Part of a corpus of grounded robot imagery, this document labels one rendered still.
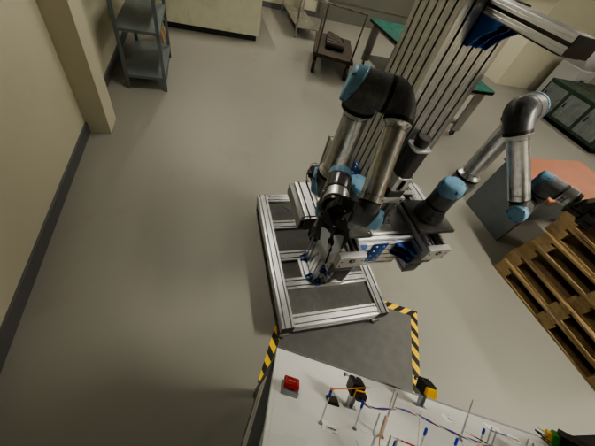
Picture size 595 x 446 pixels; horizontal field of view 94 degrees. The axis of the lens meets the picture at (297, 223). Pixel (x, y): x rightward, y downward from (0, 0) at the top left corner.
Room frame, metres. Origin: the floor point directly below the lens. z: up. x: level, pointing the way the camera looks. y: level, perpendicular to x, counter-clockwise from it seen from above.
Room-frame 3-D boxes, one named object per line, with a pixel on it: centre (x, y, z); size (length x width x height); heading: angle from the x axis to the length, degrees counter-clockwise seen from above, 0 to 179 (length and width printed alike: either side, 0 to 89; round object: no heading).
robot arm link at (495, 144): (1.29, -0.72, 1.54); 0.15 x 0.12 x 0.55; 143
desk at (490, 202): (3.18, -2.73, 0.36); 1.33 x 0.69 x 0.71; 117
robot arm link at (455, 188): (1.18, -0.65, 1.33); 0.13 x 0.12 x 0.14; 143
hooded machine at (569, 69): (8.97, -5.35, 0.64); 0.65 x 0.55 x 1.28; 27
